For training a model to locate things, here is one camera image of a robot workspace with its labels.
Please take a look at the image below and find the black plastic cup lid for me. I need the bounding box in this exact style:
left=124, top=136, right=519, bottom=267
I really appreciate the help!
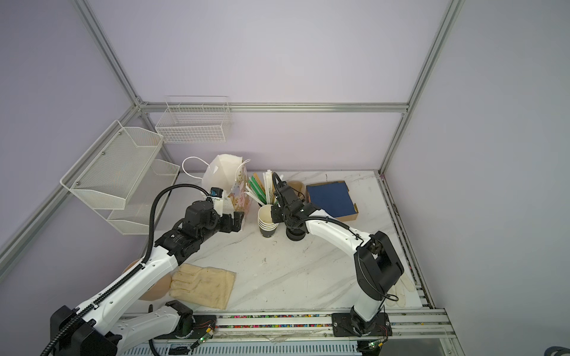
left=286, top=228, right=307, bottom=242

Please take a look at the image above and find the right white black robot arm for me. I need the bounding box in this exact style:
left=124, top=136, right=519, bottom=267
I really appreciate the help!
left=271, top=173, right=405, bottom=337

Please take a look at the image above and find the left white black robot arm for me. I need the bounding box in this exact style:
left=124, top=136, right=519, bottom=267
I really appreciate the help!
left=42, top=184, right=244, bottom=355

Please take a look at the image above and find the brown pulp cup carrier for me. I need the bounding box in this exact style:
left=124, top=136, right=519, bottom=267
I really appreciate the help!
left=287, top=180, right=307, bottom=201

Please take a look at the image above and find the stack of paper cups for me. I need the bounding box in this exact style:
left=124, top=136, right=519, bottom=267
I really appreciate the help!
left=258, top=205, right=278, bottom=238

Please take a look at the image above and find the bundle of wrapped straws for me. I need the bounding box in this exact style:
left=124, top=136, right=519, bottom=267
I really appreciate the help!
left=246, top=170, right=277, bottom=206

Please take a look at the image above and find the white paper gift bag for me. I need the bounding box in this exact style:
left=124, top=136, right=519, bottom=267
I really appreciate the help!
left=181, top=154, right=251, bottom=216

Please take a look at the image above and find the lower white mesh shelf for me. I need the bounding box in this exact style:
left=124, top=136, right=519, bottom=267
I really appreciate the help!
left=96, top=160, right=180, bottom=235

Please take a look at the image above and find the white mesh shelf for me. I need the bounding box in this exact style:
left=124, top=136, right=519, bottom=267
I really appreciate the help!
left=60, top=120, right=163, bottom=210
left=96, top=160, right=180, bottom=235

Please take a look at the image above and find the brown bowl with greens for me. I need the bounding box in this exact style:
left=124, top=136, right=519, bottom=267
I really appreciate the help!
left=139, top=273, right=172, bottom=301

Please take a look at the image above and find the upper white mesh shelf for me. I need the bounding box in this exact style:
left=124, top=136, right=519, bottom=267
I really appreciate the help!
left=60, top=120, right=163, bottom=210

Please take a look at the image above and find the white cotton glove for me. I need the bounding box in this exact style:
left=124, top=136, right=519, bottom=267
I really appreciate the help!
left=386, top=273, right=421, bottom=309

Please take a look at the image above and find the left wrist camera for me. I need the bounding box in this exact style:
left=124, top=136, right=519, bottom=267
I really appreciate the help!
left=210, top=187, right=224, bottom=215

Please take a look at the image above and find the white wire basket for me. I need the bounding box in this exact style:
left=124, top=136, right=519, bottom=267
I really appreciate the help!
left=155, top=96, right=232, bottom=144

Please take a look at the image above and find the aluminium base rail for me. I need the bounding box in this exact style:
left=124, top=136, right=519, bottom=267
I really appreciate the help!
left=110, top=309, right=457, bottom=346

